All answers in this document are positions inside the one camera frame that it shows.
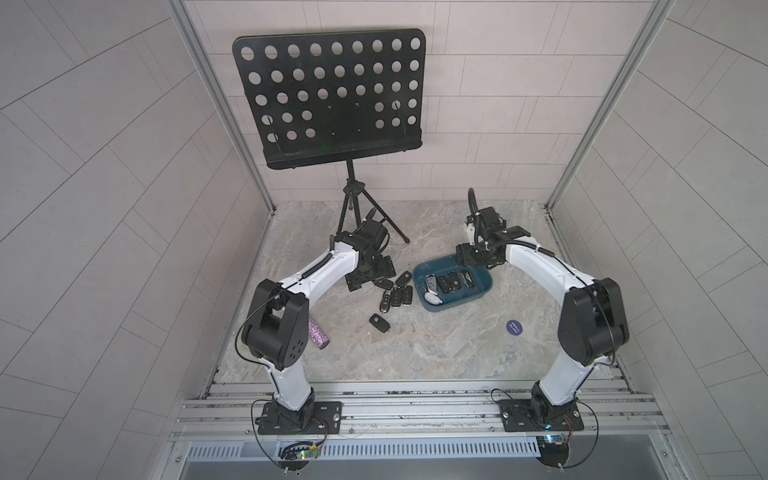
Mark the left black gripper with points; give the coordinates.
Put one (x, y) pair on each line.
(355, 280)

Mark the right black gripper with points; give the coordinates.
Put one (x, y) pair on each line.
(463, 255)

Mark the black VW key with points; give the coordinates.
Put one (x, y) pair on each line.
(384, 283)
(379, 323)
(404, 279)

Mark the black flip key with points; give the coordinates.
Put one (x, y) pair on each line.
(396, 297)
(406, 295)

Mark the black chrome slim key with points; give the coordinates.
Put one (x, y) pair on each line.
(385, 303)

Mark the teal plastic storage box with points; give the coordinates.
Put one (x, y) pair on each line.
(449, 267)

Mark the silver BMW car key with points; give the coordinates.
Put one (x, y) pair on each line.
(431, 284)

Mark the white oval key fob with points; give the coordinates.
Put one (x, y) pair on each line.
(432, 298)

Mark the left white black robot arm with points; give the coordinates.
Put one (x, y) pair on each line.
(276, 330)

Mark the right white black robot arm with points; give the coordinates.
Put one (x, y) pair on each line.
(592, 325)

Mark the purple round sticker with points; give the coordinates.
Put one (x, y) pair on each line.
(514, 327)

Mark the purple glitter cylinder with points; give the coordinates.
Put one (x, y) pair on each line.
(317, 335)

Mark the black perforated music stand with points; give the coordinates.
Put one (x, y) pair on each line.
(322, 98)

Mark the right green circuit board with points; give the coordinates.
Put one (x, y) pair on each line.
(554, 451)

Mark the green circuit board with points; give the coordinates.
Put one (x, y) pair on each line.
(296, 456)
(554, 451)

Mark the left green circuit board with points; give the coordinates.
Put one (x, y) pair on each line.
(296, 456)

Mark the aluminium mounting rail frame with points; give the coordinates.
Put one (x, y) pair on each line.
(432, 420)

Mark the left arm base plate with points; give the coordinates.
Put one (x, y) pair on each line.
(320, 418)

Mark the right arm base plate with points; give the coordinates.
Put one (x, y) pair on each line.
(538, 415)

